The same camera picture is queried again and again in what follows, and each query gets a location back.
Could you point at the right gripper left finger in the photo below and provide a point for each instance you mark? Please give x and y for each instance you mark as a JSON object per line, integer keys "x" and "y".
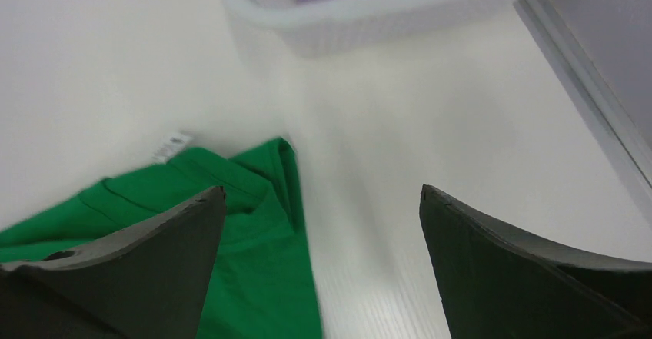
{"x": 148, "y": 280}

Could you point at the white plastic basket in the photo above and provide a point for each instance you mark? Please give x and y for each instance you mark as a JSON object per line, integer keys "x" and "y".
{"x": 313, "y": 29}

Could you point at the right aluminium frame post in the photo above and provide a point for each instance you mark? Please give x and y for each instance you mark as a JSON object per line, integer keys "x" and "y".
{"x": 615, "y": 132}

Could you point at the green t shirt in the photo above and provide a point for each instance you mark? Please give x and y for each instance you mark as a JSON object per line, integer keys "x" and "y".
{"x": 262, "y": 284}

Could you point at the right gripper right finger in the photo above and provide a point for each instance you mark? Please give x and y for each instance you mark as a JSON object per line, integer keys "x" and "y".
{"x": 499, "y": 281}

